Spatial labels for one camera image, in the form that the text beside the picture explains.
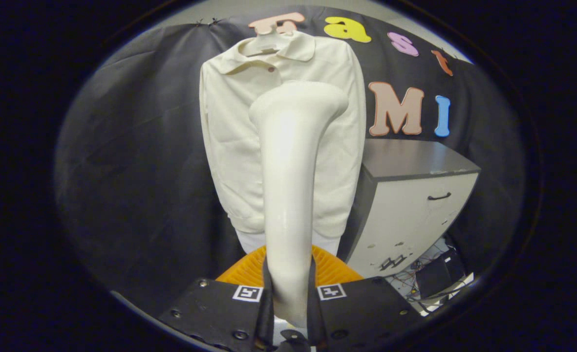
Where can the grey and white cabinet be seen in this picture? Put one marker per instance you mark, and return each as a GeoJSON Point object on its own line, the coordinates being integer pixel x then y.
{"type": "Point", "coordinates": [405, 215]}

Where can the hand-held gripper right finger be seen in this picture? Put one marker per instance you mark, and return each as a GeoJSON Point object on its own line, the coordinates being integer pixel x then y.
{"type": "Point", "coordinates": [366, 310]}

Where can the cream button-up shirt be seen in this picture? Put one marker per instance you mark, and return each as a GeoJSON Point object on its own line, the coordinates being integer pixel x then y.
{"type": "Point", "coordinates": [229, 146]}

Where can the black box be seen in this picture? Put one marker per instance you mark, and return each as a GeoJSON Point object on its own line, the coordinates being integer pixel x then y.
{"type": "Point", "coordinates": [439, 276]}

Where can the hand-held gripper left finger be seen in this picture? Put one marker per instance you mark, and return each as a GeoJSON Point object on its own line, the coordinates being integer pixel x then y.
{"type": "Point", "coordinates": [210, 308]}

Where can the white power strip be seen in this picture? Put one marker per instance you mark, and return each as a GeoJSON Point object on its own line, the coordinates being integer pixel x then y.
{"type": "Point", "coordinates": [457, 286]}

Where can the white garment steamer head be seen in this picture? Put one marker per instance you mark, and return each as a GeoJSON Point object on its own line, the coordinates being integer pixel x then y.
{"type": "Point", "coordinates": [288, 195]}

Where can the white clothes hanger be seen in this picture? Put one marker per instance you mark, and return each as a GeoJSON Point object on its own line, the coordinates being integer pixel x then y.
{"type": "Point", "coordinates": [264, 49]}

